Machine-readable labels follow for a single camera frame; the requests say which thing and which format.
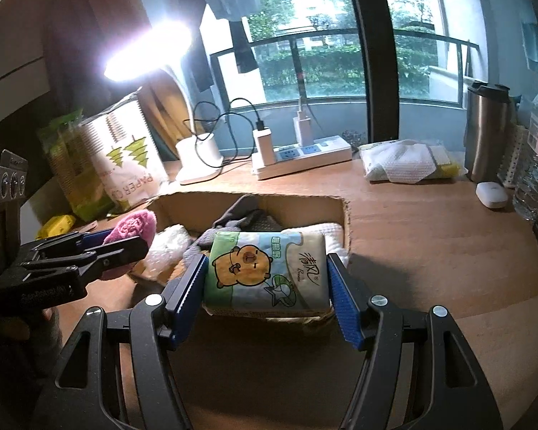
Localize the white power strip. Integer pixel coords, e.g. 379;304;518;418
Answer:
251;135;353;182

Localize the white perforated rack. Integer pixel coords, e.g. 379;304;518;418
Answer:
497;123;528;187

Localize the white earbuds case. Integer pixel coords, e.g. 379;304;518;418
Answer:
475;181;509;209

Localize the dark window post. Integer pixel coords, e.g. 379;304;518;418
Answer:
343;0;401;144

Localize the balcony railing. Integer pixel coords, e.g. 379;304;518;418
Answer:
210;28;480;113

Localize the brown curtain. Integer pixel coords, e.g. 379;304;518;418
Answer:
40;0;163;115

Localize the pink sock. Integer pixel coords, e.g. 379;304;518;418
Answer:
102;209;158;281

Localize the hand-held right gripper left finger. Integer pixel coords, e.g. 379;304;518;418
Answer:
30;253;209;430

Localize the white desk lamp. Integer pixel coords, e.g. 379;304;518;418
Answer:
102;21;226;186

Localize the paper cups package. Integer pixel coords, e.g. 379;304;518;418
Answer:
78;91;170;212

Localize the hanging dark garment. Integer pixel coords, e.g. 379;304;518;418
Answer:
170;0;216;93

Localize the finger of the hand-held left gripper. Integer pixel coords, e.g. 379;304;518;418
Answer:
20;228;118;263
24;234;150;286

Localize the hanging dark sock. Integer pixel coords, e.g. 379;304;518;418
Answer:
230;15;258;73

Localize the clear tissue pack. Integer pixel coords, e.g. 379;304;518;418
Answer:
358;140;467;185

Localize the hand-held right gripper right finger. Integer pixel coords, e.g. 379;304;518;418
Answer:
325;252;504;430

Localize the cardboard box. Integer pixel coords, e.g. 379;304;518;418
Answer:
129;192;353;338

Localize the white charger with black cable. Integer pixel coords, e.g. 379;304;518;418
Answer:
252;120;277;169

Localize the steel thermos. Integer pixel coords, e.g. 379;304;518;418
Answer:
463;79;519;185

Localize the black lamp cable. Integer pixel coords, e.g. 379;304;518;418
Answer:
192;101;234;176

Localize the grey cloth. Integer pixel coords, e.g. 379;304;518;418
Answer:
181;194;284;270

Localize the white bubble wrap piece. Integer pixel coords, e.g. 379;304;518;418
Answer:
145;223;194;275

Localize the green yellow packet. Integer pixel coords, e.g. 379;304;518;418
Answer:
38;109;117;221

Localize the black charger cable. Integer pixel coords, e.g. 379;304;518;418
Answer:
226;97;265;164

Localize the person's left forearm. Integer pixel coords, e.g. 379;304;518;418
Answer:
27;309;64;373

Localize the bear print tissue pack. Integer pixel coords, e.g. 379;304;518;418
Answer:
201;230;335;320

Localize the round wooden board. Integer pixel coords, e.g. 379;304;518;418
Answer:
139;69;194;163

